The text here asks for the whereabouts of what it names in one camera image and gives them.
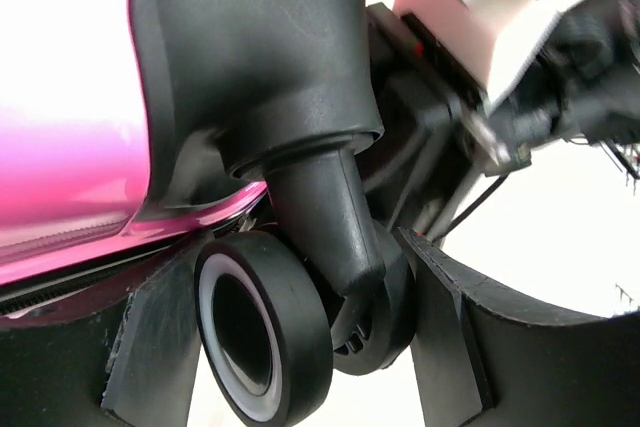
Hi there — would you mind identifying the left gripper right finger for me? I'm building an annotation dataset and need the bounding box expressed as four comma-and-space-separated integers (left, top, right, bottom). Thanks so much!
397, 229, 639, 426

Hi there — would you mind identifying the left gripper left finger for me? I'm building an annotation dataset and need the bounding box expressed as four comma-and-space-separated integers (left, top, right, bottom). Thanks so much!
1, 232, 209, 426

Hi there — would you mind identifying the pink hard-shell suitcase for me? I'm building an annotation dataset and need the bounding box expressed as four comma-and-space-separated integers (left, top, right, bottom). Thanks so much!
1, 0, 394, 426

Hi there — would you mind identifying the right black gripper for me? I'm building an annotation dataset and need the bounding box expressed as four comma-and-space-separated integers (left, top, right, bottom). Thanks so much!
359, 3, 530, 242

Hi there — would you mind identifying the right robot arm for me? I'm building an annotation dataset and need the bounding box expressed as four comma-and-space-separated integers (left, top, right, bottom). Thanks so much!
357, 3, 639, 241

